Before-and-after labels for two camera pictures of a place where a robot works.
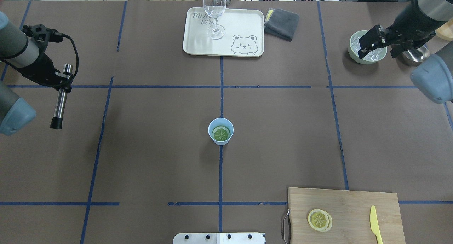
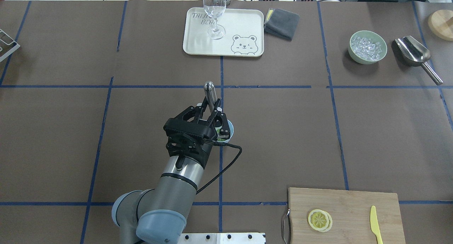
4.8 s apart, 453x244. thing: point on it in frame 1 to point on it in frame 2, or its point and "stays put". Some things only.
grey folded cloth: x=281 y=23 stays put
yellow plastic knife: x=375 y=225 stays put
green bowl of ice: x=353 y=46 stays put
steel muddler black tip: x=56 y=123 to x=211 y=94
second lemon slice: x=320 y=220 stays put
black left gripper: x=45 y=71 to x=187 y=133
